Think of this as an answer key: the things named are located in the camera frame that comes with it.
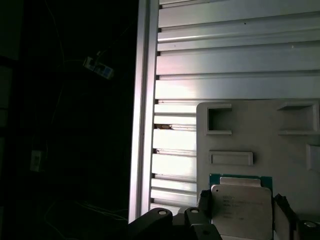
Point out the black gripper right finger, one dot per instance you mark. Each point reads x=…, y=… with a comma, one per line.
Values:
x=285, y=220

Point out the grey parts rack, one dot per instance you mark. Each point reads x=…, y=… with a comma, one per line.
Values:
x=275, y=160

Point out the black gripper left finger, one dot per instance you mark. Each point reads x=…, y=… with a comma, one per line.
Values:
x=200, y=225

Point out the silver CPU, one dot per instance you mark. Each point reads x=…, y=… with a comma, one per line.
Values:
x=240, y=207

